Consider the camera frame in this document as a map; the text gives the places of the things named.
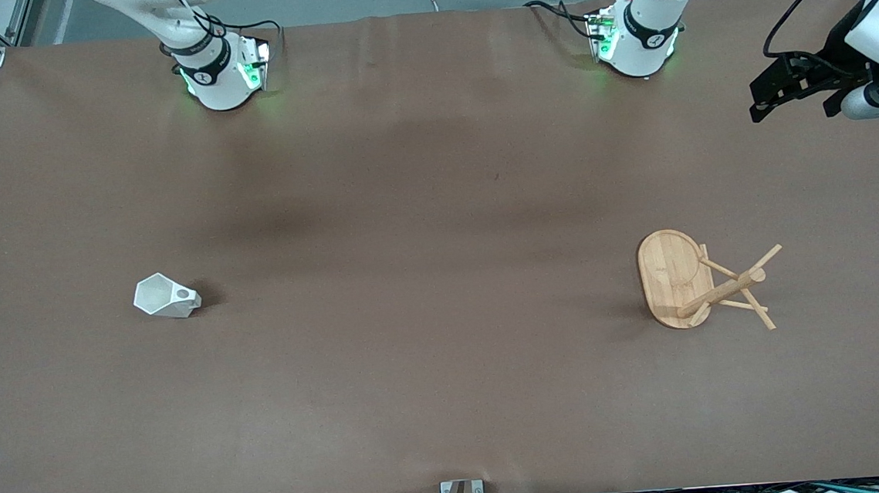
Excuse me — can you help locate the wooden cup rack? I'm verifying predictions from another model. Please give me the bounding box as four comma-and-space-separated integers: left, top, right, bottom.
634, 221, 789, 339

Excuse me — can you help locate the brown table cover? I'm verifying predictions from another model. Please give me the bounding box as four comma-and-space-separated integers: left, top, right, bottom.
0, 0, 879, 493

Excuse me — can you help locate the black right base cable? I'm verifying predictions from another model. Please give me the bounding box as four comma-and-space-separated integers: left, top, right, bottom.
199, 8, 286, 66

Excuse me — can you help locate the black base cable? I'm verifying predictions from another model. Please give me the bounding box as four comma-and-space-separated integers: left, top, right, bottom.
199, 8, 286, 66
523, 0, 603, 46

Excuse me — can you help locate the white faceted cup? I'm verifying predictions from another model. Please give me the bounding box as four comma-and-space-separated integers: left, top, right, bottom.
131, 269, 204, 322

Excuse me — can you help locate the black left base cable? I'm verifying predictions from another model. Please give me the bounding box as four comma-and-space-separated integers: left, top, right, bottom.
523, 0, 603, 46

